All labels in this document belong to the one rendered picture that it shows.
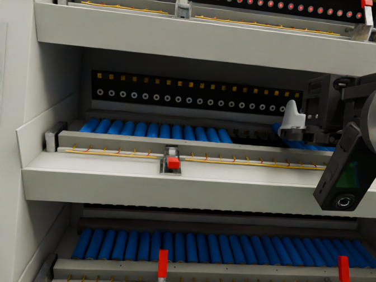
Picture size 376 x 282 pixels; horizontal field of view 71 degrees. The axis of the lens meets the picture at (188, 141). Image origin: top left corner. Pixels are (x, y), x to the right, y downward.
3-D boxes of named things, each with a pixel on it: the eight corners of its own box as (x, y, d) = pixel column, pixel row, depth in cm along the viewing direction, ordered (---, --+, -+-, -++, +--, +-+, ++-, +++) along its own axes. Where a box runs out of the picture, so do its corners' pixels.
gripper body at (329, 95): (351, 88, 36) (451, 68, 24) (344, 150, 36) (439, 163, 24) (299, 82, 35) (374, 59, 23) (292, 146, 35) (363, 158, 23)
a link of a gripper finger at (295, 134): (300, 128, 40) (345, 129, 31) (299, 140, 40) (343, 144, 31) (272, 126, 39) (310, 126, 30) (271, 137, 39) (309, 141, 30)
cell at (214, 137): (215, 137, 48) (221, 153, 42) (205, 136, 47) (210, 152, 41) (216, 128, 47) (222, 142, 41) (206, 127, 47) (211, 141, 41)
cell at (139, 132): (146, 132, 46) (143, 147, 40) (136, 131, 46) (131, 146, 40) (147, 122, 46) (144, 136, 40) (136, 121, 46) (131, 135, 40)
